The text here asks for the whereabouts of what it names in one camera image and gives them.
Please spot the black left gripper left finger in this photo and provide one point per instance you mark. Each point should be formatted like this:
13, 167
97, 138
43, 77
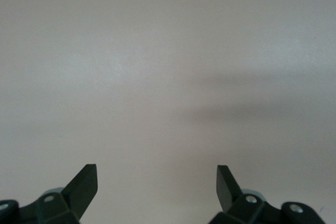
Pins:
78, 195

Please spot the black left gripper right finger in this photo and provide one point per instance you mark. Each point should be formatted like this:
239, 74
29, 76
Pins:
228, 195

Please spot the brown table cover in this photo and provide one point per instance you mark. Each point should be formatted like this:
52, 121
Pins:
168, 77

